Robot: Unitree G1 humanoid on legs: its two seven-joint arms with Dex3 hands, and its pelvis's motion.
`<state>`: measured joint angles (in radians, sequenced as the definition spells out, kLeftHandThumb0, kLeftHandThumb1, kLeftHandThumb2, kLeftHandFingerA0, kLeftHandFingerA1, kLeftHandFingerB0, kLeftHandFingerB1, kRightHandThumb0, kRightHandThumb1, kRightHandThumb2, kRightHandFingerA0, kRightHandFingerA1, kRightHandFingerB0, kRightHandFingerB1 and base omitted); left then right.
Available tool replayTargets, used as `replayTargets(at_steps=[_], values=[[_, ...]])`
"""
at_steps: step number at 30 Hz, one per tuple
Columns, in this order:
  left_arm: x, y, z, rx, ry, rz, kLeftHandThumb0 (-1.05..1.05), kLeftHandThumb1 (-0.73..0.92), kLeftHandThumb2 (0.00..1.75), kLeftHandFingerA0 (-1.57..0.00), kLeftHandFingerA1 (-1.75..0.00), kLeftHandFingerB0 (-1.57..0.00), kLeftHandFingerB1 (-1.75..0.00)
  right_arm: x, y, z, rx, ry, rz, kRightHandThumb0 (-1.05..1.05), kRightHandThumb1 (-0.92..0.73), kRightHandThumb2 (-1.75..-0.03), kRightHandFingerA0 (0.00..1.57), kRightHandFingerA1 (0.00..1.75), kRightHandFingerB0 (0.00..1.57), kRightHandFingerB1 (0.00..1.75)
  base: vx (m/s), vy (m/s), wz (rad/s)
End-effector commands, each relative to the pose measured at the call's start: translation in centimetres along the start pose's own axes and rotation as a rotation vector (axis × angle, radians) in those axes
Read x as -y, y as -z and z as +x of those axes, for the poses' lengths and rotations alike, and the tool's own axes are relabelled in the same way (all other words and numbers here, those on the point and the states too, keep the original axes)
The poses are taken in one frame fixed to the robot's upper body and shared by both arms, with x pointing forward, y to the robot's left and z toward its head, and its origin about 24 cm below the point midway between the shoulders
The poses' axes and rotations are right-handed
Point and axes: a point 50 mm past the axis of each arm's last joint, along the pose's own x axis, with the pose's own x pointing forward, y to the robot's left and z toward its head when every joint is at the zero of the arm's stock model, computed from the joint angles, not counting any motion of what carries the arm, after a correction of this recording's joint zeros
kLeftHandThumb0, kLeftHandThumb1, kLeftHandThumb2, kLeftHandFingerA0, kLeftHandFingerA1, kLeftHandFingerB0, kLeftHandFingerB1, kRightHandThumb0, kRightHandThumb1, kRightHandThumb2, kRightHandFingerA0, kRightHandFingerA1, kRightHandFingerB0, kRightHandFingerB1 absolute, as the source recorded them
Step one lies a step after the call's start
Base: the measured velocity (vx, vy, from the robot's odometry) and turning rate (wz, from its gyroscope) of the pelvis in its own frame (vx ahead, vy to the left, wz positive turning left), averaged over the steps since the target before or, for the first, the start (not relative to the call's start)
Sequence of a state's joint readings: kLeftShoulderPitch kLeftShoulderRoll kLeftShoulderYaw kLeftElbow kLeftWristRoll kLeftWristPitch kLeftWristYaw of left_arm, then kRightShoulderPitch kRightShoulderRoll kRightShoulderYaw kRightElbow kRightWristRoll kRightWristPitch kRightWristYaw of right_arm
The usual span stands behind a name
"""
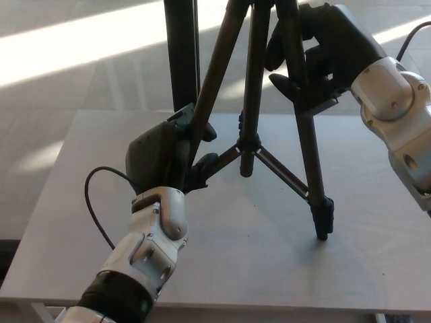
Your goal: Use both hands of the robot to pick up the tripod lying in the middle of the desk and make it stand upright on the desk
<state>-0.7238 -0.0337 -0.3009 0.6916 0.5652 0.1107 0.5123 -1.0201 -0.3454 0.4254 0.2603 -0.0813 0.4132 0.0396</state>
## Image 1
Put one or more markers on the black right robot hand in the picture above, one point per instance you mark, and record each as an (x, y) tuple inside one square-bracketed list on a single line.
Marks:
[(336, 43)]

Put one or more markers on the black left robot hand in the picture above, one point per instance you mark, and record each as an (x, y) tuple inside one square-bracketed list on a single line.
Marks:
[(151, 154)]

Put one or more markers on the brown and black tripod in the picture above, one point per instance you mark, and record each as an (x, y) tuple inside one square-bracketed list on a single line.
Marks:
[(252, 101)]

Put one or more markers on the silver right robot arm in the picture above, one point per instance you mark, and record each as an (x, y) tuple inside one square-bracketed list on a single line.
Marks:
[(397, 101)]

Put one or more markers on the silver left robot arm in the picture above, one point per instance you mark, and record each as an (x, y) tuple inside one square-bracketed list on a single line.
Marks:
[(158, 228)]

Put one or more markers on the black upright pole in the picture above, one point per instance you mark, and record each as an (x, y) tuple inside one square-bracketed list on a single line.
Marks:
[(180, 50)]

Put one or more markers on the white slanted table leg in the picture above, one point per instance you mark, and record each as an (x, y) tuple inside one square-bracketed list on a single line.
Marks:
[(42, 313)]

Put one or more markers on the white table frame strut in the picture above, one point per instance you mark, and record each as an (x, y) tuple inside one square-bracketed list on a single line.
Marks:
[(378, 319)]

